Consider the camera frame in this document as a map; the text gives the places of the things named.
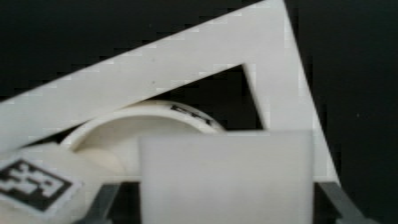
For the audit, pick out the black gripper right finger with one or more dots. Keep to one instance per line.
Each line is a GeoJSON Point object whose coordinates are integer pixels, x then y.
{"type": "Point", "coordinates": [334, 209]}

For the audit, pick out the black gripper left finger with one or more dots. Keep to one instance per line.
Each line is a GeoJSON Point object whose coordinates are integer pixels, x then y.
{"type": "Point", "coordinates": [116, 205]}

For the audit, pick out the white stool leg with tag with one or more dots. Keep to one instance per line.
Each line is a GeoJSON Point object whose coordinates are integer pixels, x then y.
{"type": "Point", "coordinates": [50, 182]}

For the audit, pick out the white round stool seat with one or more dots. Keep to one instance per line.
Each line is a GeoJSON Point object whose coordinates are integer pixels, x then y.
{"type": "Point", "coordinates": [103, 140]}

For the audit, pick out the white U-shaped boundary fence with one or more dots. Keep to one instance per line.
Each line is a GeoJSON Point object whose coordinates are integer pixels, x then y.
{"type": "Point", "coordinates": [246, 39]}

